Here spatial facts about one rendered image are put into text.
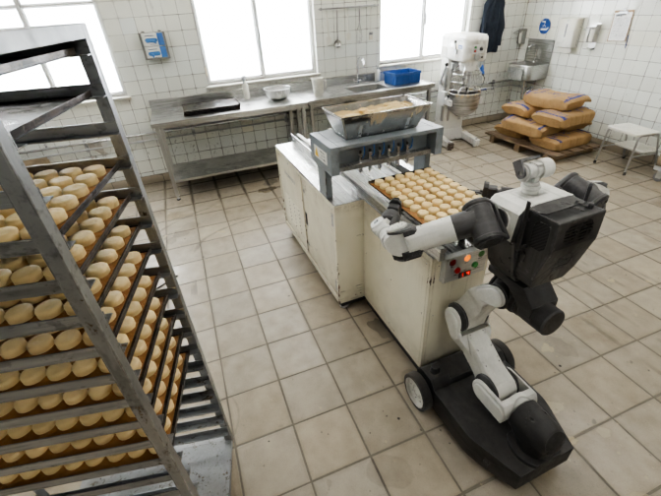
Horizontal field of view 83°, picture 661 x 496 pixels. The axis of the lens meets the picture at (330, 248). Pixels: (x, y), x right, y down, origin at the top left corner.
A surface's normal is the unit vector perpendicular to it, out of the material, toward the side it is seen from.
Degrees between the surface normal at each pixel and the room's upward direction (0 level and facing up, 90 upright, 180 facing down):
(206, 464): 0
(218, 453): 0
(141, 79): 90
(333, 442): 0
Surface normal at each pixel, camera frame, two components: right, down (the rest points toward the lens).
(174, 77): 0.36, 0.50
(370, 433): -0.06, -0.83
